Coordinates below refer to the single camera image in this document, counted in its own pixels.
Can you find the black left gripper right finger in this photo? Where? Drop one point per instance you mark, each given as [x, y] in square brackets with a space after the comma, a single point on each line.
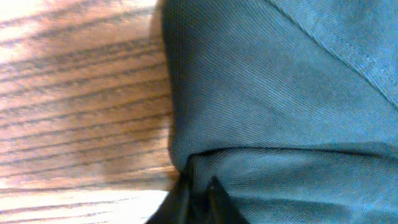
[215, 205]

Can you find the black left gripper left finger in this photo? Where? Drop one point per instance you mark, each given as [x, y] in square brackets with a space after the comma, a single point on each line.
[175, 207]

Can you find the black t-shirt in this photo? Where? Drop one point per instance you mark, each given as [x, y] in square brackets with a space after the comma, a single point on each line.
[292, 105]

